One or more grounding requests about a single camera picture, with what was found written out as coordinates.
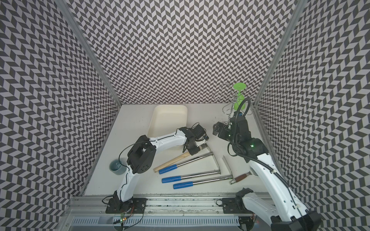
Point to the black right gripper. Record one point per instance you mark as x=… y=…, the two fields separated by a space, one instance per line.
x=225 y=127

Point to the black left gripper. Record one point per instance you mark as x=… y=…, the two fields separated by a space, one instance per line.
x=193 y=152

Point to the cream plastic storage box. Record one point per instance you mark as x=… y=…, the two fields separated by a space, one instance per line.
x=166 y=119

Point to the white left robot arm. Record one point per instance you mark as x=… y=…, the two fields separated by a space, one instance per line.
x=141 y=155

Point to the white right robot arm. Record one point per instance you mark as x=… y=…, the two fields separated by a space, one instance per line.
x=287 y=213

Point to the chrome stand with green cups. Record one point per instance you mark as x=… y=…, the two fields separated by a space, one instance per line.
x=234 y=101

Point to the grey metal corner profile right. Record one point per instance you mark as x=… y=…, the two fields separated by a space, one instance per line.
x=300 y=6

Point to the grey metal corner profile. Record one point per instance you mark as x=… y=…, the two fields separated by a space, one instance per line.
x=67 y=14
x=300 y=6

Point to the grey tape roll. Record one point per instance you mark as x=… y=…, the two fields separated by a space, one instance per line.
x=117 y=167

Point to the grey metal corner profile left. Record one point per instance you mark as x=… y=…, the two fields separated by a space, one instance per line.
x=67 y=14

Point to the brown handle scraper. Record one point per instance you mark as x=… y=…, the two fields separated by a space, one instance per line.
x=239 y=178

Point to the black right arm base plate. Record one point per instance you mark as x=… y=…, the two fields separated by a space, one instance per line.
x=234 y=206

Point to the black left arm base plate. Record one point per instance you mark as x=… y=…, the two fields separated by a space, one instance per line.
x=132 y=206

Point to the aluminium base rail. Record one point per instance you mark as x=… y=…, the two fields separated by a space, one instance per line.
x=162 y=212

